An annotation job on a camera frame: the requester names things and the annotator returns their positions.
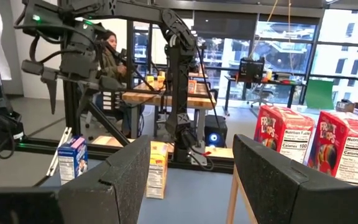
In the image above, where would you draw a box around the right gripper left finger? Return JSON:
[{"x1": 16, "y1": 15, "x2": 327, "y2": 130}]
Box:
[{"x1": 0, "y1": 135, "x2": 151, "y2": 224}]

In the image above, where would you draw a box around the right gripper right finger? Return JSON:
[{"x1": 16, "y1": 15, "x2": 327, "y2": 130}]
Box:
[{"x1": 232, "y1": 133, "x2": 358, "y2": 224}]

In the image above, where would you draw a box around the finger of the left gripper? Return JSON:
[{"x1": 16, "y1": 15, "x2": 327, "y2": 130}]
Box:
[
  {"x1": 40, "y1": 70, "x2": 58, "y2": 115},
  {"x1": 99, "y1": 75, "x2": 127, "y2": 92}
]

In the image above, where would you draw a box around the blue Frosted Flakes cereal box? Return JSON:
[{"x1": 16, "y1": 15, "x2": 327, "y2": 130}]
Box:
[{"x1": 57, "y1": 136, "x2": 89, "y2": 186}]

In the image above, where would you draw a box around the yellow Corn Pops cereal box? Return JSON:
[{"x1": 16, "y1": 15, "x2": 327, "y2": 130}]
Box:
[{"x1": 145, "y1": 141, "x2": 169, "y2": 200}]

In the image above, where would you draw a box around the red Froot Loops cereal box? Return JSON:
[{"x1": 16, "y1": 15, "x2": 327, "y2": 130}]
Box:
[
  {"x1": 306, "y1": 111, "x2": 358, "y2": 187},
  {"x1": 253, "y1": 105, "x2": 316, "y2": 164}
]

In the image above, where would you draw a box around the black small drawer unit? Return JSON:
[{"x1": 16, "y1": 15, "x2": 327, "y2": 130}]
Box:
[{"x1": 101, "y1": 90, "x2": 124, "y2": 112}]

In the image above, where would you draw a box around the person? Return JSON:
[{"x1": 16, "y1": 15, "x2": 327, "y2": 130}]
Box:
[{"x1": 85, "y1": 29, "x2": 145, "y2": 138}]

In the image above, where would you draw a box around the butcher block work table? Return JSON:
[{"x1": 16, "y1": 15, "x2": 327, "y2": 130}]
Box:
[{"x1": 122, "y1": 81, "x2": 217, "y2": 138}]

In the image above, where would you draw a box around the small orange box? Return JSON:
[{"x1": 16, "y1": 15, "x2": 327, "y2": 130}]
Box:
[{"x1": 187, "y1": 79, "x2": 198, "y2": 95}]

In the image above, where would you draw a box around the wooden table border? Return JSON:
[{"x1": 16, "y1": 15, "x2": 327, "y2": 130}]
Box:
[{"x1": 91, "y1": 135, "x2": 234, "y2": 159}]

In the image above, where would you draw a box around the blue-grey table mat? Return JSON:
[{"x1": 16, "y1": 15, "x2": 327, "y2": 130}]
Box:
[{"x1": 40, "y1": 158, "x2": 251, "y2": 224}]

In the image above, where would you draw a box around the black computer tower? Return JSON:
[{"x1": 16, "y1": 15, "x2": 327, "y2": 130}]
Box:
[{"x1": 203, "y1": 114, "x2": 229, "y2": 147}]

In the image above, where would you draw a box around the green board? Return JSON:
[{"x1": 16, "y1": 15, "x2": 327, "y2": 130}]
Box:
[{"x1": 304, "y1": 79, "x2": 335, "y2": 110}]

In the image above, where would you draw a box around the grey box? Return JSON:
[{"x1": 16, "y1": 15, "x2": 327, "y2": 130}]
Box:
[{"x1": 335, "y1": 99, "x2": 356, "y2": 113}]

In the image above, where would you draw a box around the grey office chair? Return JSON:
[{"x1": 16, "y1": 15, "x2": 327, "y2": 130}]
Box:
[{"x1": 249, "y1": 83, "x2": 272, "y2": 109}]

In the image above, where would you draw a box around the black office desk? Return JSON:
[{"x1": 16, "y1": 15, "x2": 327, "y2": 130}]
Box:
[{"x1": 223, "y1": 74, "x2": 306, "y2": 110}]

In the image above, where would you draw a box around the dark window roller blind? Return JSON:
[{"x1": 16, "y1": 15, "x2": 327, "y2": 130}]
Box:
[{"x1": 193, "y1": 11, "x2": 258, "y2": 40}]

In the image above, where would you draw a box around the black desktop machine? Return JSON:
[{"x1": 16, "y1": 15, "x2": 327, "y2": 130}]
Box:
[{"x1": 239, "y1": 57, "x2": 265, "y2": 83}]

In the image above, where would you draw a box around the black aluminium rig frame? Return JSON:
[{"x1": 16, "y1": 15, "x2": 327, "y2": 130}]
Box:
[{"x1": 17, "y1": 77, "x2": 234, "y2": 174}]

